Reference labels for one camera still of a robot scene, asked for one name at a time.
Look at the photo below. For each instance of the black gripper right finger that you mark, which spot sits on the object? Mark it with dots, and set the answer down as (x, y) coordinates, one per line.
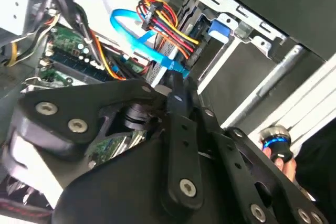
(231, 155)

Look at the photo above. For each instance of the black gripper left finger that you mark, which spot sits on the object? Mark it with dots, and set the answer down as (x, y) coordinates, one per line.
(65, 103)

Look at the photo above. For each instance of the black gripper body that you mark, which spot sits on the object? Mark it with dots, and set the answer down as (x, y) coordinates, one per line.
(118, 195)

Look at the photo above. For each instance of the person's hand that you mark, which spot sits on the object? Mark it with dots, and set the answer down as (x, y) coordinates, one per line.
(287, 170)

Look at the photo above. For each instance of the hard disk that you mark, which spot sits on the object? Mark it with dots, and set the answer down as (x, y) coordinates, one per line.
(219, 31)

